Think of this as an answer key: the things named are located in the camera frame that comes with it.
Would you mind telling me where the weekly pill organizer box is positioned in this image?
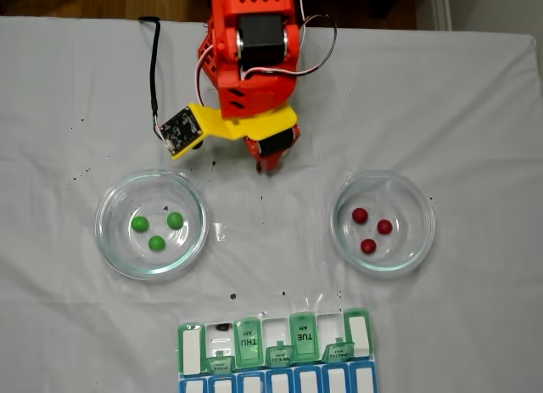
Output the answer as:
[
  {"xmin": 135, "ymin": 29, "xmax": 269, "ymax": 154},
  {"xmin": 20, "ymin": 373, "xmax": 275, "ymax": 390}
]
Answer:
[{"xmin": 176, "ymin": 306, "xmax": 379, "ymax": 393}]

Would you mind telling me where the glass bowl for red pills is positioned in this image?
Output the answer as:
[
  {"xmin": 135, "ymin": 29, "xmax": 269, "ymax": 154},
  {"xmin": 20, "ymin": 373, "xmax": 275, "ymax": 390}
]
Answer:
[{"xmin": 328, "ymin": 170, "xmax": 437, "ymax": 279}]

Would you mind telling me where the glass bowl for green pills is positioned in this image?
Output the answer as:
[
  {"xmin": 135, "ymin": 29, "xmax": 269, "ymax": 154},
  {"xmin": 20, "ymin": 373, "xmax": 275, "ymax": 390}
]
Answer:
[{"xmin": 93, "ymin": 168, "xmax": 210, "ymax": 282}]

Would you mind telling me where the white tablecloth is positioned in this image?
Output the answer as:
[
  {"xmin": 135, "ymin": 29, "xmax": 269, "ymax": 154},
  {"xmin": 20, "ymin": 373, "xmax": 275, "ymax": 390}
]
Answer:
[{"xmin": 0, "ymin": 14, "xmax": 539, "ymax": 393}]

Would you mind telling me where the white red servo wire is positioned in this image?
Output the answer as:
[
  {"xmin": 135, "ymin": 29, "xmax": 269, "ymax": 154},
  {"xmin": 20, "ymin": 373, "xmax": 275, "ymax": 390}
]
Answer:
[
  {"xmin": 193, "ymin": 42, "xmax": 218, "ymax": 106},
  {"xmin": 244, "ymin": 0, "xmax": 339, "ymax": 81}
]

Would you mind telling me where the camera circuit board yellow frame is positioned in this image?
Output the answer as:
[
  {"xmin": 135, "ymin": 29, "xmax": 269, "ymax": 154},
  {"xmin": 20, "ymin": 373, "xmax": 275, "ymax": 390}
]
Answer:
[{"xmin": 159, "ymin": 105, "xmax": 207, "ymax": 161}]

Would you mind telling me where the black camera cable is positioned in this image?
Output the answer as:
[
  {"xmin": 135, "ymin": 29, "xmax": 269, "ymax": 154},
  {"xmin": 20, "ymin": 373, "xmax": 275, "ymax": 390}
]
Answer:
[{"xmin": 138, "ymin": 15, "xmax": 163, "ymax": 132}]

